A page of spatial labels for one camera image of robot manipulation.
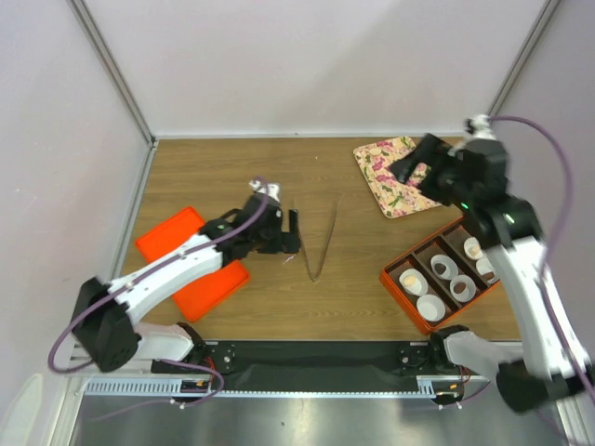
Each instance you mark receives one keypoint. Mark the white paper cup near left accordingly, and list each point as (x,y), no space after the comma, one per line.
(420,288)

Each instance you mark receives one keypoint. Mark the brown oval chocolate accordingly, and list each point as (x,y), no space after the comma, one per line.
(460,288)

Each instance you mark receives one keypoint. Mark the white paper cup middle left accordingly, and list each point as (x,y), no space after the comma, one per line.
(451,267)

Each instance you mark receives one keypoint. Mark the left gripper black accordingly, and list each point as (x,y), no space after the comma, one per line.
(284,242)

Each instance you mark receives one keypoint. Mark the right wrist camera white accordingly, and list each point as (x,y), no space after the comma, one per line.
(479,127)

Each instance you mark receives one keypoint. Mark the white paper cup middle right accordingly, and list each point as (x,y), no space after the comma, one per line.
(470,292)

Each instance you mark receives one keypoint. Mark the floral tray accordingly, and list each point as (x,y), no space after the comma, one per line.
(394,198)

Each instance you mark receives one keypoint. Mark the white round object corner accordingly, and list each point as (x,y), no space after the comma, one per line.
(18,422)

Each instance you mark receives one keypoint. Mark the white paper cup near right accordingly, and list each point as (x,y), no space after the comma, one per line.
(430,307)

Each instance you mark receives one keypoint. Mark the white paper cup far right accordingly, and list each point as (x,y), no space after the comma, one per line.
(483,267)

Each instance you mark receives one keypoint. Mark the tan round chocolate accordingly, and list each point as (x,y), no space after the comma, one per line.
(410,280)

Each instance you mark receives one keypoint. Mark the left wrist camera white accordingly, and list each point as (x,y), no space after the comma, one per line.
(272,190)

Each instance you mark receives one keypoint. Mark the orange box lid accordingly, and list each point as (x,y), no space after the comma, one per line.
(200,293)

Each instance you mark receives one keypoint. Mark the metal tongs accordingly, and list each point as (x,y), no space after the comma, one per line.
(317,222)

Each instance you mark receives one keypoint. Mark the white paper scrap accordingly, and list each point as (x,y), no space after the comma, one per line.
(289,259)

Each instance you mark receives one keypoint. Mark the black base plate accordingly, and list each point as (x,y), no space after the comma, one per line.
(323,366)

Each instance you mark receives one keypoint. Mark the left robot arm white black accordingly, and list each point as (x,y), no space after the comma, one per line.
(107,316)

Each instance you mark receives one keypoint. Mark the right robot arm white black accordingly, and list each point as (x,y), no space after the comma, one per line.
(553,365)

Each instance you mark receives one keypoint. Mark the orange compartment box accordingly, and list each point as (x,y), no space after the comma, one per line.
(446,241)

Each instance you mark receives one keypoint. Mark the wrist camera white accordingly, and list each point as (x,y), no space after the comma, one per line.
(272,190)
(479,127)

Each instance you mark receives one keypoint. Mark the white paper cup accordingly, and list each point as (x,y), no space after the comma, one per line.
(468,244)
(451,267)
(483,267)
(430,307)
(420,288)
(470,292)

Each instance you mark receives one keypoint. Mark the white paper cup far left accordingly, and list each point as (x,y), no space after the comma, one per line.
(468,244)

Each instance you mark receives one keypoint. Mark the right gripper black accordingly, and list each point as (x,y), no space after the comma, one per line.
(429,149)

